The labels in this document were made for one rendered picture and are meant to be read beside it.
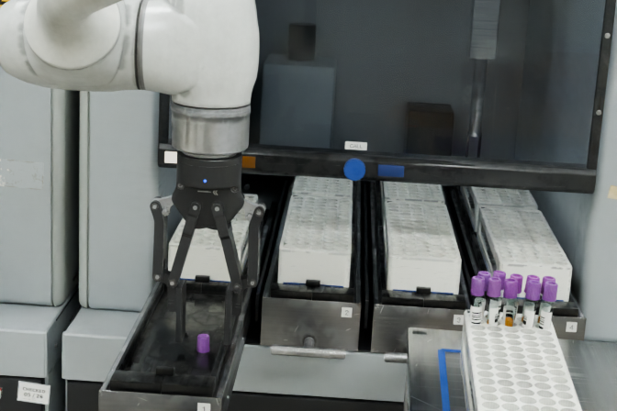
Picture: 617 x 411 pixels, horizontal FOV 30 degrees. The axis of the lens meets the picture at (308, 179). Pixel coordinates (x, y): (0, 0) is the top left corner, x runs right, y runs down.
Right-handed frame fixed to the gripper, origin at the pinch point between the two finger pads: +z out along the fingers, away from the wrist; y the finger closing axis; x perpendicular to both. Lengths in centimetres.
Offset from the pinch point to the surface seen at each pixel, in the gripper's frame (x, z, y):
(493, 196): -60, 0, -41
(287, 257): -22.3, -0.3, -8.6
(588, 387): 7.5, 2.8, -44.5
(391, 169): -25.1, -13.1, -22.1
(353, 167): -24.1, -13.2, -17.0
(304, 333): -18.6, 9.2, -11.5
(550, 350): 12.1, -3.2, -39.0
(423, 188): -62, -1, -29
